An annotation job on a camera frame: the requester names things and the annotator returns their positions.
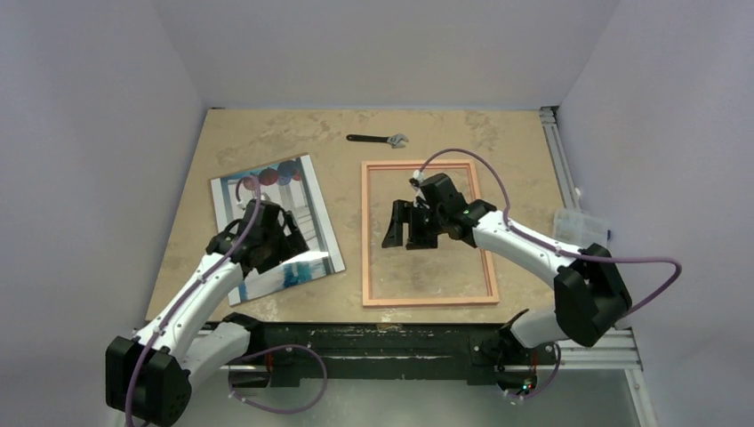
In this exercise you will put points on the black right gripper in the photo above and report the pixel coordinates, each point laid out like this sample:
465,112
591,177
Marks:
416,224

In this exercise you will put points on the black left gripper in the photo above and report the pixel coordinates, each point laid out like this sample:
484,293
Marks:
292,245

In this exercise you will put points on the pink picture frame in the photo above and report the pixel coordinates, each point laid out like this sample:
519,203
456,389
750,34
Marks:
492,296

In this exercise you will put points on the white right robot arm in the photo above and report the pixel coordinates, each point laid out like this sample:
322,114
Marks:
589,293

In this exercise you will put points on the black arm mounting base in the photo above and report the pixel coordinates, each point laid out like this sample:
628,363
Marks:
287,353

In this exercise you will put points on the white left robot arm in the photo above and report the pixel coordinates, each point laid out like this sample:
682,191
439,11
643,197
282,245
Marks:
151,376

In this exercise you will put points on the aluminium rail frame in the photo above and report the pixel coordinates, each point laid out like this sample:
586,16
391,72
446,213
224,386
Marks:
484,151

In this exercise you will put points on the clear plastic parts box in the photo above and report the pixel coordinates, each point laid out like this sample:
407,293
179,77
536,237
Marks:
580,229

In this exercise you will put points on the black adjustable wrench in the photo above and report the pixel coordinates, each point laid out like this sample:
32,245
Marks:
395,141

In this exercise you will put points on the glossy printed photo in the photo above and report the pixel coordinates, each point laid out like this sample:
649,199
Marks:
292,184

